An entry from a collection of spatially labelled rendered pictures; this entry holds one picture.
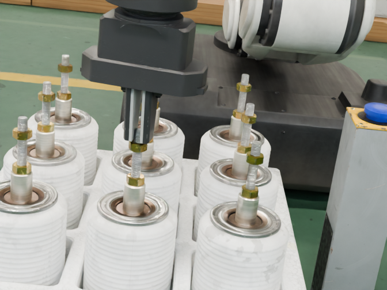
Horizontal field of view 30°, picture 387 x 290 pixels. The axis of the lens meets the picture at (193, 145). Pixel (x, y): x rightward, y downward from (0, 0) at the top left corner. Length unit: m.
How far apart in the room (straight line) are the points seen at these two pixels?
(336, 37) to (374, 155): 0.29
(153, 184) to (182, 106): 0.46
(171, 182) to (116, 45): 0.23
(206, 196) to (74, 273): 0.18
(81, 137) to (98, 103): 0.85
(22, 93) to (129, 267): 1.15
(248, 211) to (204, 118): 0.54
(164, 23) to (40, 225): 0.24
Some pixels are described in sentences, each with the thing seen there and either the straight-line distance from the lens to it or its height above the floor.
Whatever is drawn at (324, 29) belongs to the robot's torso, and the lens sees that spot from 1.15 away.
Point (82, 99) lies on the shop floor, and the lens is 1.82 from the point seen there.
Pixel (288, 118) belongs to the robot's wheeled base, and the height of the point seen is 0.18.
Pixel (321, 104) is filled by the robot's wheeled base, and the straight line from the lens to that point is 1.38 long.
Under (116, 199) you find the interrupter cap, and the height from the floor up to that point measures 0.25.
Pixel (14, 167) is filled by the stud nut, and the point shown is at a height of 0.29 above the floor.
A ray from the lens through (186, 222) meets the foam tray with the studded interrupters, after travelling 0.90.
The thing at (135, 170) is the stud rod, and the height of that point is 0.30.
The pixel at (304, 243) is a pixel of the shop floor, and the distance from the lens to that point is 1.27.
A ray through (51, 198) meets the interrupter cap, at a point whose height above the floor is 0.25.
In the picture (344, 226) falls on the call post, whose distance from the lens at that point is 0.97.
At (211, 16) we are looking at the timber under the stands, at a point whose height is 0.03.
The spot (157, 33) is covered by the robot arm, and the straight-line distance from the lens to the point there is 0.67.
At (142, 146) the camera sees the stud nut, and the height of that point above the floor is 0.33.
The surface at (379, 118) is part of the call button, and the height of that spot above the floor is 0.32.
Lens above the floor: 0.61
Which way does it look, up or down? 22 degrees down
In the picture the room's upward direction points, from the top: 7 degrees clockwise
